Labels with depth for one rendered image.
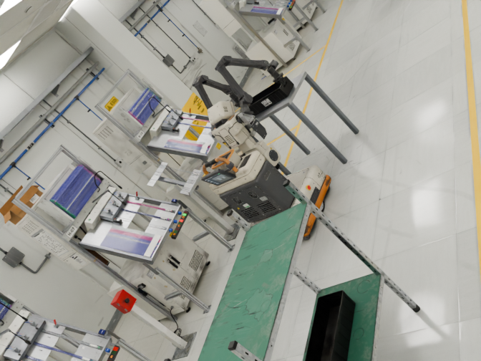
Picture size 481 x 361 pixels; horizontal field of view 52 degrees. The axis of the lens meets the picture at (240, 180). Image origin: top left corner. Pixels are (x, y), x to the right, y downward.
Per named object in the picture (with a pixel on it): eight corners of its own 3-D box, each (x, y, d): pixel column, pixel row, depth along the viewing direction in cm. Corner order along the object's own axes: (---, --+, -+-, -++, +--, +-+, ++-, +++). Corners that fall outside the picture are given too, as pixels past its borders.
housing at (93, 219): (119, 198, 491) (116, 188, 481) (95, 233, 457) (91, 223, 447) (112, 195, 493) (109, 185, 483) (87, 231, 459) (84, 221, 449)
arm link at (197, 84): (188, 82, 429) (196, 77, 423) (196, 77, 439) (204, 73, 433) (212, 127, 439) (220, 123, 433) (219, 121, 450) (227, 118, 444)
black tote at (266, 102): (248, 119, 472) (240, 112, 468) (254, 108, 481) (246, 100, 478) (288, 97, 428) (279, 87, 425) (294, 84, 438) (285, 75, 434)
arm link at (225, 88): (195, 84, 436) (203, 79, 429) (194, 77, 437) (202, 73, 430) (226, 95, 469) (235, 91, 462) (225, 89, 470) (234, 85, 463)
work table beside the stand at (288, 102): (346, 163, 443) (288, 102, 417) (293, 183, 496) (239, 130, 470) (359, 130, 469) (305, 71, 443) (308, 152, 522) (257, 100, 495)
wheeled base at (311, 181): (311, 238, 394) (290, 219, 386) (260, 251, 442) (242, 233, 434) (334, 178, 433) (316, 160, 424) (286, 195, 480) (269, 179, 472)
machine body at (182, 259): (213, 257, 517) (170, 221, 496) (190, 314, 468) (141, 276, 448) (177, 273, 559) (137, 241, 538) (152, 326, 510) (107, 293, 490)
